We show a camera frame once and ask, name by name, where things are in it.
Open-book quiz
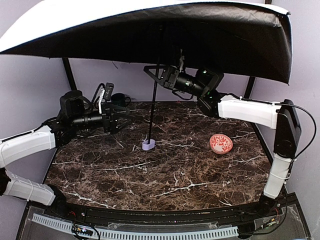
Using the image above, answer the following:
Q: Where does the grey slotted cable duct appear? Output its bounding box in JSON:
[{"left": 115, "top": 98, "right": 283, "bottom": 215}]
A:
[{"left": 31, "top": 213, "right": 239, "bottom": 240}]

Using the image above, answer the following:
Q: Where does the small circuit board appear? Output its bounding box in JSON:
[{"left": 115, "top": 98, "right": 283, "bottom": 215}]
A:
[{"left": 71, "top": 224, "right": 94, "bottom": 237}]

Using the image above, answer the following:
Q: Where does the red patterned ceramic bowl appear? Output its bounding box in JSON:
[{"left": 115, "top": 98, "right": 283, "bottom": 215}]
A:
[{"left": 209, "top": 133, "right": 233, "bottom": 155}]

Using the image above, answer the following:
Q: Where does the dark green mug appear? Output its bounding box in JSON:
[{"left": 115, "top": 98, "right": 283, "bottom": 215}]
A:
[{"left": 111, "top": 93, "right": 132, "bottom": 107}]

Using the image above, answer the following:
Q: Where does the black frame post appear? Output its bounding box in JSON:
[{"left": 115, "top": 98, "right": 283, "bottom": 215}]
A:
[
  {"left": 62, "top": 57, "right": 77, "bottom": 91},
  {"left": 243, "top": 76, "right": 256, "bottom": 99}
]

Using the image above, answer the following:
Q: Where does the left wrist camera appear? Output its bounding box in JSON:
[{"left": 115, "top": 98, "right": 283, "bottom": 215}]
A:
[{"left": 94, "top": 82, "right": 114, "bottom": 114}]

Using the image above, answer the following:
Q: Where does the left black frame post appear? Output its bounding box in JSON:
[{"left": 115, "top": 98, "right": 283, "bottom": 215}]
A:
[{"left": 62, "top": 57, "right": 77, "bottom": 91}]

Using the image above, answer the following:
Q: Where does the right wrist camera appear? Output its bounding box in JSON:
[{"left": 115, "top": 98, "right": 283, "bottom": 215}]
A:
[{"left": 177, "top": 48, "right": 186, "bottom": 73}]

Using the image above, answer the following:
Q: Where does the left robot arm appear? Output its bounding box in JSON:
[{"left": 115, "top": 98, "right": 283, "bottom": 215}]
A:
[{"left": 0, "top": 87, "right": 134, "bottom": 216}]

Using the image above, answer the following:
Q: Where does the black front rail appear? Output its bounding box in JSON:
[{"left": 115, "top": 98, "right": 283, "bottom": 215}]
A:
[{"left": 66, "top": 203, "right": 261, "bottom": 225}]

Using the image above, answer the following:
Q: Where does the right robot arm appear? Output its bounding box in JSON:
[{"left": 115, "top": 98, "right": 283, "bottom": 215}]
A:
[{"left": 143, "top": 65, "right": 302, "bottom": 216}]

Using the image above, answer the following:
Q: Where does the lavender folding umbrella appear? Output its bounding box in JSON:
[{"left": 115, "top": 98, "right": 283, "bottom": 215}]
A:
[{"left": 0, "top": 0, "right": 293, "bottom": 152}]

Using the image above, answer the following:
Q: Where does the right black frame post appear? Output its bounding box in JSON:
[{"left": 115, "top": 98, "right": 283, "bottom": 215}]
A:
[{"left": 243, "top": 76, "right": 256, "bottom": 99}]

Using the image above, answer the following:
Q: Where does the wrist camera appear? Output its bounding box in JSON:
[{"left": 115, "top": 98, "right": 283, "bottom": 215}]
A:
[
  {"left": 94, "top": 82, "right": 114, "bottom": 114},
  {"left": 177, "top": 48, "right": 186, "bottom": 73}
]

